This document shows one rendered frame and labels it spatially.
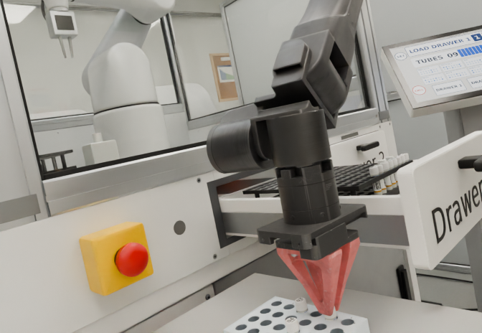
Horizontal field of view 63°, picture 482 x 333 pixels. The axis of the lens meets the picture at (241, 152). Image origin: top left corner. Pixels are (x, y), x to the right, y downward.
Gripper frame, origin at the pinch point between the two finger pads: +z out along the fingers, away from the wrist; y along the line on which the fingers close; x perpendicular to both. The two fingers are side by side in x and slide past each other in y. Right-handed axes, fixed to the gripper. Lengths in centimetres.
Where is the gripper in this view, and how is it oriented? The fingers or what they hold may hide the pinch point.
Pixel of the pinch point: (328, 303)
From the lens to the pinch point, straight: 43.4
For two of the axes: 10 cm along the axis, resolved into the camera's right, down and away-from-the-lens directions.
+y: -7.3, 1.7, -6.6
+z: 1.8, 9.8, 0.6
